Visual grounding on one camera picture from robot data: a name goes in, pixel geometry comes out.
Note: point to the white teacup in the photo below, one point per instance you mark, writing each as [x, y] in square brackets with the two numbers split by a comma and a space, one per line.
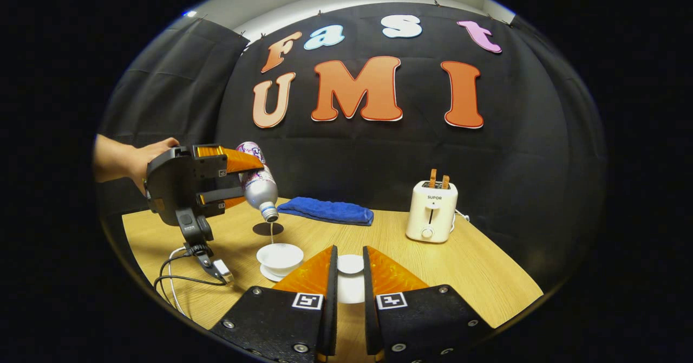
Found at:
[279, 257]

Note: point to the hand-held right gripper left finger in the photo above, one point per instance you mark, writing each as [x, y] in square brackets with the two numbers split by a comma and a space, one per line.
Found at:
[329, 309]

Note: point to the silver water bottle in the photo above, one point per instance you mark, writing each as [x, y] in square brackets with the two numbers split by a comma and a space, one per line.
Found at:
[260, 187]

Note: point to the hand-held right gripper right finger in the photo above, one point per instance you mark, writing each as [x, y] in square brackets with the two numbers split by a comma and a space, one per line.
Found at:
[371, 309]

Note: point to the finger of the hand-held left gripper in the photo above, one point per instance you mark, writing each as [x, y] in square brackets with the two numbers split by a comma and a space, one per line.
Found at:
[222, 194]
[238, 161]

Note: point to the blue folded towel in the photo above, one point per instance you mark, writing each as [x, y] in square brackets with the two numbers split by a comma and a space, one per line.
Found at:
[325, 211]

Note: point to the dark round coaster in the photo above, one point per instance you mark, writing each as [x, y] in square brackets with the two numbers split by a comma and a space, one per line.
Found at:
[262, 229]

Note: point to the black backdrop cloth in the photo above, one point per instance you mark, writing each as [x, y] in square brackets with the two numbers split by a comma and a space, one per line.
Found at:
[352, 168]

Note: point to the white toaster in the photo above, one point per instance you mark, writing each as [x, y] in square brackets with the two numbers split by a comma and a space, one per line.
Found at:
[430, 216]

